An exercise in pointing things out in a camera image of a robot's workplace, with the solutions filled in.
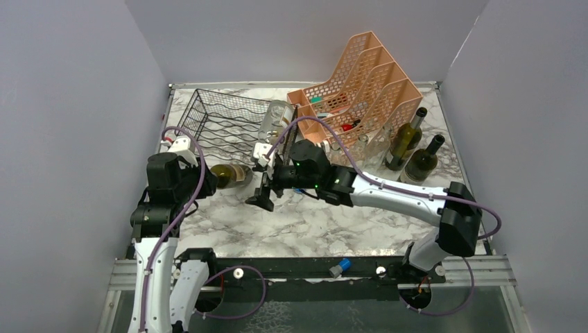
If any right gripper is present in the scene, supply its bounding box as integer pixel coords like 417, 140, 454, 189
245, 158, 320, 210

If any blue grey cylinder cap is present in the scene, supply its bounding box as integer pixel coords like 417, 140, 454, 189
329, 258, 352, 278

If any green wine bottle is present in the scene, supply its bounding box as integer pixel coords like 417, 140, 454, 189
384, 107, 428, 171
397, 134, 445, 185

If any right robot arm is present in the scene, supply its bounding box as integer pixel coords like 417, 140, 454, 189
246, 139, 482, 282

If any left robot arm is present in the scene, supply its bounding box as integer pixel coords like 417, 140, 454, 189
128, 148, 217, 332

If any large clear labelled bottle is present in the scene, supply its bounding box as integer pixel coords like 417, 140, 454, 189
257, 100, 295, 144

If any red object in organizer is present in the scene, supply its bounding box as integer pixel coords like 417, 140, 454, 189
341, 119, 361, 132

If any peach plastic file organizer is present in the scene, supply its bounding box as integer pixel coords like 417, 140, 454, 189
287, 31, 423, 147

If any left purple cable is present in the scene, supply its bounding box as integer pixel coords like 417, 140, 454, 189
137, 126, 207, 333

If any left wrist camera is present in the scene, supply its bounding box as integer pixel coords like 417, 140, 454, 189
159, 135, 199, 165

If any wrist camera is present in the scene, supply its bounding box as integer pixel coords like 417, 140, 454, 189
251, 142, 275, 173
159, 135, 199, 165

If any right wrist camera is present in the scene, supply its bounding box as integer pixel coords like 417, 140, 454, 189
251, 142, 275, 173

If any black wire wine rack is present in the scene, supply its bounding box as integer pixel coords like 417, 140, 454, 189
175, 89, 278, 165

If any black base frame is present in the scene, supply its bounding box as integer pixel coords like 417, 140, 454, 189
195, 256, 445, 314

